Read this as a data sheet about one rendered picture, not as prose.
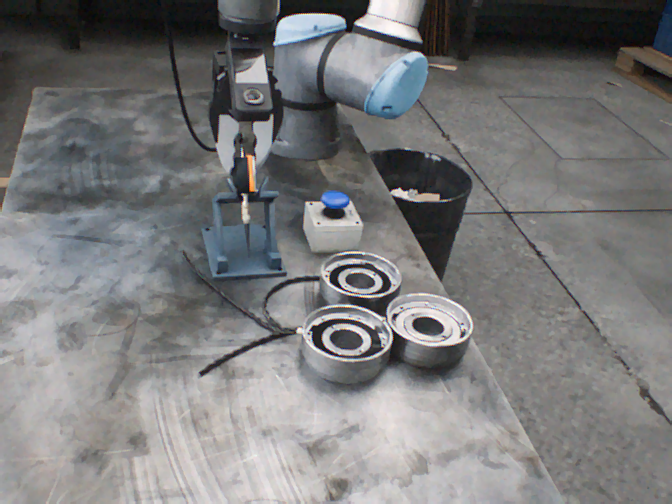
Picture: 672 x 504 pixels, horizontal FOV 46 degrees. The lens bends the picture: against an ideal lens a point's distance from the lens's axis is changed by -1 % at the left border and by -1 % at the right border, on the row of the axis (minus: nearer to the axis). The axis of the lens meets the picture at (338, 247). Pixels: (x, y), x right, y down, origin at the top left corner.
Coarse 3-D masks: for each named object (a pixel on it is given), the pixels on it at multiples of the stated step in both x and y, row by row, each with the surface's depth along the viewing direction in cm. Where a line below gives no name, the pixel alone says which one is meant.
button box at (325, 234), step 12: (312, 204) 115; (312, 216) 112; (324, 216) 112; (336, 216) 112; (348, 216) 113; (312, 228) 111; (324, 228) 110; (336, 228) 111; (348, 228) 111; (360, 228) 112; (312, 240) 111; (324, 240) 111; (336, 240) 112; (348, 240) 112; (360, 240) 113; (312, 252) 112; (324, 252) 112; (336, 252) 113
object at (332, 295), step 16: (336, 256) 105; (352, 256) 106; (368, 256) 106; (352, 272) 104; (368, 272) 104; (320, 288) 101; (336, 288) 98; (352, 288) 101; (368, 288) 105; (336, 304) 99; (352, 304) 98; (368, 304) 98; (384, 304) 99
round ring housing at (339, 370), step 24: (312, 312) 93; (336, 312) 95; (360, 312) 95; (336, 336) 94; (360, 336) 93; (384, 336) 93; (312, 360) 89; (336, 360) 87; (360, 360) 87; (384, 360) 90
